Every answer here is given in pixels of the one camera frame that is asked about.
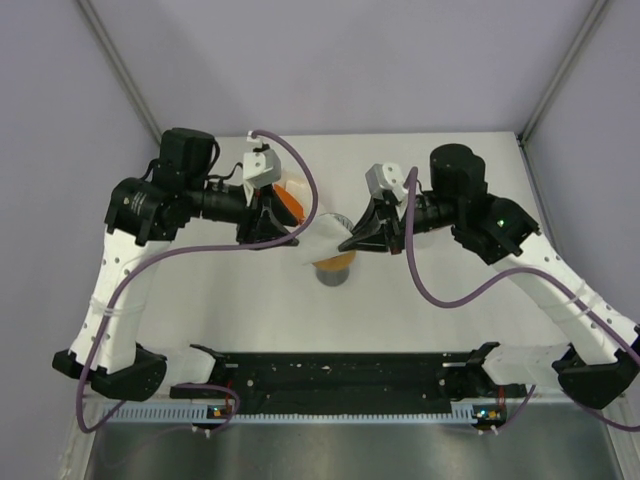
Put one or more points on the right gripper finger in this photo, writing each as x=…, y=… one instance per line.
x=367, y=237
x=377, y=212

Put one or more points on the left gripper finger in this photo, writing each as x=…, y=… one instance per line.
x=279, y=211
x=268, y=226

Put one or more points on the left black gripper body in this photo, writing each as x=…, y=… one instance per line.
x=222, y=201

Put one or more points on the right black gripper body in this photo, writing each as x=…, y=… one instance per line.
x=433, y=212

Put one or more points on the orange white coffee filter bag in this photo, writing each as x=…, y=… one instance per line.
x=295, y=192

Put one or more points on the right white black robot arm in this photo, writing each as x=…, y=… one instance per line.
x=599, y=359

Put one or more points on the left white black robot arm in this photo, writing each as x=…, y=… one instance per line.
x=177, y=208

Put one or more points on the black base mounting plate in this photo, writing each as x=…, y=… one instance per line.
x=350, y=383

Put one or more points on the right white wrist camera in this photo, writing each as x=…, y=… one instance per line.
x=384, y=178

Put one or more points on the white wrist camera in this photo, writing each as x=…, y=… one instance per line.
x=384, y=178
x=261, y=165

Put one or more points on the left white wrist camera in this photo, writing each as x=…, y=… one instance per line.
x=261, y=165

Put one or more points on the grey slotted cable duct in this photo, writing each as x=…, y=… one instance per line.
x=211, y=413

